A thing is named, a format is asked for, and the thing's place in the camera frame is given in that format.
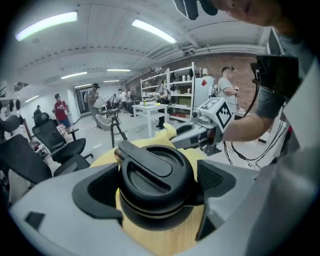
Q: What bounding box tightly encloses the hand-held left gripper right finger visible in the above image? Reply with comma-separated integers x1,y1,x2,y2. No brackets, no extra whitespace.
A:
184,159,258,256

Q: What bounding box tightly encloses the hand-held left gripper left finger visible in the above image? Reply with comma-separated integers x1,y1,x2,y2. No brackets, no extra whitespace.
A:
8,163,136,256

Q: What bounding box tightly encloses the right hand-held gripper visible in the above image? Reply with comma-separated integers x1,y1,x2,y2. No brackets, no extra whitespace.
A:
171,96,236,156

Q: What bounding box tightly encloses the yellow cloth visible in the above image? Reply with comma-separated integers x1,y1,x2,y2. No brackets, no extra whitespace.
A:
149,122,186,151

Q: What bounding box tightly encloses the person's right forearm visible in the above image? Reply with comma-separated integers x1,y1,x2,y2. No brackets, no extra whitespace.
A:
221,111,267,143

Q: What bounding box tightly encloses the white cabinet with red sticker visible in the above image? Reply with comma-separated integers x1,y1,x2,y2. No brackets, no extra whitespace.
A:
193,76,216,109

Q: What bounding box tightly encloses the white desk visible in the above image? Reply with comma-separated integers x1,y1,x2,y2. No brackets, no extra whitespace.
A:
131,103,169,139

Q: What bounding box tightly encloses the black mesh office chair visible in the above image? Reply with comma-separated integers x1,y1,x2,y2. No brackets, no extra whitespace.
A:
0,114,25,137
31,112,95,165
0,133,91,187

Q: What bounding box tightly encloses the white shelf rack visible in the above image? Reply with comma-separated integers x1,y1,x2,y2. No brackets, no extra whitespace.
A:
139,62,196,123

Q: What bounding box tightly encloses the round wooden table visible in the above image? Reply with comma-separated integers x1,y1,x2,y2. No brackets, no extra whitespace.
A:
89,138,209,256

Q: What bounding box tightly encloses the grey shell chair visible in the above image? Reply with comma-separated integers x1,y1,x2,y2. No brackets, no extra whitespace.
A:
94,107,129,149

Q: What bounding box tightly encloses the person's grey shirt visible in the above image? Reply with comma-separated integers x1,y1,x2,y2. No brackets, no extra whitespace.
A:
249,27,320,256

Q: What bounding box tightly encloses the person's head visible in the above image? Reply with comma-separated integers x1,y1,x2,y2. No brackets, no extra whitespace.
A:
217,0,283,28

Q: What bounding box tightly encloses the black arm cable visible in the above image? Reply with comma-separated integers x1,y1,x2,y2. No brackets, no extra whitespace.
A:
243,69,261,118

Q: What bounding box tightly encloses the white harness strap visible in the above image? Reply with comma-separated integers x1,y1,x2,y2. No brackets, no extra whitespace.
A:
283,66,320,151

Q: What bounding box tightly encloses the black head-mounted camera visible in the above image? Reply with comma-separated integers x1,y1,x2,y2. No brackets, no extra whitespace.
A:
173,0,218,21

